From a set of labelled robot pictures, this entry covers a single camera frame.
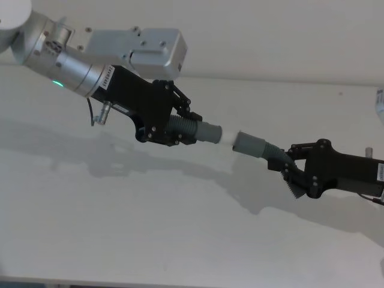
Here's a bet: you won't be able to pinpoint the thin dark gripper cable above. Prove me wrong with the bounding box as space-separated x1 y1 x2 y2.
86 97 113 127
358 193 384 208

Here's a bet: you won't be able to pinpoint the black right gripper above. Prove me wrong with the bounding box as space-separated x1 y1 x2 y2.
267 138 384 199

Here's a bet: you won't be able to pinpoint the thin dark left gripper cable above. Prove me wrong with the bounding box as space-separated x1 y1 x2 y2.
86 97 113 127

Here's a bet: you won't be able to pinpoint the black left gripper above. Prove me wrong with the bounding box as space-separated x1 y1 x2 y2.
89 64 203 148

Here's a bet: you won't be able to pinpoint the small white grey box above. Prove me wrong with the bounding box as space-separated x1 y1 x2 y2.
373 88 384 115

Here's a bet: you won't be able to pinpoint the white table cloth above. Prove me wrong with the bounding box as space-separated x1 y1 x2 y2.
0 62 384 280

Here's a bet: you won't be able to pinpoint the grey corrugated hose with cuff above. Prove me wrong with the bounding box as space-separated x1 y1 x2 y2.
232 130 307 200
166 113 223 145

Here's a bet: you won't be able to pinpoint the thin dark right gripper cable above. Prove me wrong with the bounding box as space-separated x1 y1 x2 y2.
358 193 384 208

